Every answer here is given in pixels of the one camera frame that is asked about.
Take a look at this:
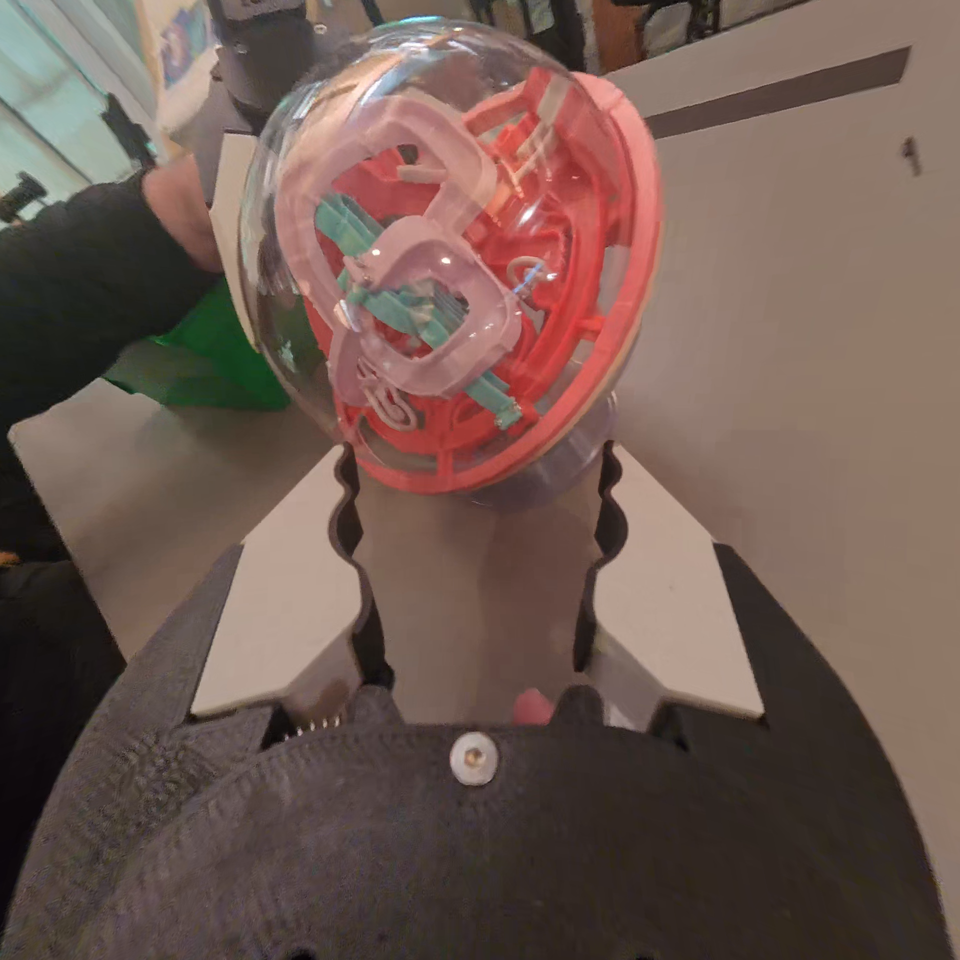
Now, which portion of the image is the person's left hand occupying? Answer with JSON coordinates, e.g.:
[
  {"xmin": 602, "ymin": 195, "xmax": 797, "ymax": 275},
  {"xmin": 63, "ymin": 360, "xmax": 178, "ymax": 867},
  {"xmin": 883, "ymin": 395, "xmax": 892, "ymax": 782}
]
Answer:
[{"xmin": 142, "ymin": 153, "xmax": 226, "ymax": 274}]

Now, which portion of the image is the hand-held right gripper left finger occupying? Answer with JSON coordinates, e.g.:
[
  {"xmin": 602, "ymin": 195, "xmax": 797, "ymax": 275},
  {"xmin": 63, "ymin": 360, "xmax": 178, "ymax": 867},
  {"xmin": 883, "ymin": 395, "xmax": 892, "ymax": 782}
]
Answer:
[{"xmin": 190, "ymin": 442, "xmax": 396, "ymax": 719}]

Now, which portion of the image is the person's dark clothing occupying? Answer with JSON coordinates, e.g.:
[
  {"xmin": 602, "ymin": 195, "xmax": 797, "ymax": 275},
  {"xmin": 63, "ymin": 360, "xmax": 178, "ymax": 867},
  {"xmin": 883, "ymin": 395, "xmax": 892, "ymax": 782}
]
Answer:
[{"xmin": 0, "ymin": 442, "xmax": 127, "ymax": 927}]

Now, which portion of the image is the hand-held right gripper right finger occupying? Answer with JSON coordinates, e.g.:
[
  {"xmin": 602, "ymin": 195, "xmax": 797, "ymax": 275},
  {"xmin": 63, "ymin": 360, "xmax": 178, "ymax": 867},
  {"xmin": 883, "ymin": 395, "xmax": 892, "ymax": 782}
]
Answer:
[{"xmin": 573, "ymin": 441, "xmax": 768, "ymax": 730}]

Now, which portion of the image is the green plastic bin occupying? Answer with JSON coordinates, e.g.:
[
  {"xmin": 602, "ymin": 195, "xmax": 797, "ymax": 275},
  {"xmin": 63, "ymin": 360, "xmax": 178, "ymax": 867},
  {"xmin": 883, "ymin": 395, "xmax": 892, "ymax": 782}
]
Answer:
[{"xmin": 105, "ymin": 277, "xmax": 294, "ymax": 412}]

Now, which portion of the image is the person's left forearm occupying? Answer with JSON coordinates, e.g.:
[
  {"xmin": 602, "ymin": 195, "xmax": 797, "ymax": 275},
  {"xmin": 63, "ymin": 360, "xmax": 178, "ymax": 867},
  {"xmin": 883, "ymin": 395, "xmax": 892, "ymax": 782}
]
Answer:
[{"xmin": 0, "ymin": 176, "xmax": 220, "ymax": 430}]

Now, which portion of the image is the clear maze ball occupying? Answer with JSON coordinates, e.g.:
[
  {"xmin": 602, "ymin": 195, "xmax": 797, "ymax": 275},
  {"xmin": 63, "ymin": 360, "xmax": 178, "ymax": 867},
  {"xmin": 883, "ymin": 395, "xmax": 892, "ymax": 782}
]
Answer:
[{"xmin": 238, "ymin": 18, "xmax": 666, "ymax": 513}]

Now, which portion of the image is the white cardboard box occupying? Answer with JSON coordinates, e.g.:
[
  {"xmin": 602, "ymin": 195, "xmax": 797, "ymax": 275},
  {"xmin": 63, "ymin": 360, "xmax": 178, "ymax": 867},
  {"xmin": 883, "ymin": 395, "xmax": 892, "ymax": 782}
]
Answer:
[{"xmin": 153, "ymin": 0, "xmax": 220, "ymax": 95}]

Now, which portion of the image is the small black stand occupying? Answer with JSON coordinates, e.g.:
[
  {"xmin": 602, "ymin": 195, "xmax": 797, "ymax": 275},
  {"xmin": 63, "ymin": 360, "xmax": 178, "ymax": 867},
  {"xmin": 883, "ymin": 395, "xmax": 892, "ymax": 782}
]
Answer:
[{"xmin": 0, "ymin": 171, "xmax": 51, "ymax": 225}]

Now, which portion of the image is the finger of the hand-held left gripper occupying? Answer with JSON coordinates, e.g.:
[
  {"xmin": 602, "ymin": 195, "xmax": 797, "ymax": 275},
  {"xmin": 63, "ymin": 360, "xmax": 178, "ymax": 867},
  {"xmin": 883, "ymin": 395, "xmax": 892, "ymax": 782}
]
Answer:
[{"xmin": 210, "ymin": 132, "xmax": 262, "ymax": 349}]

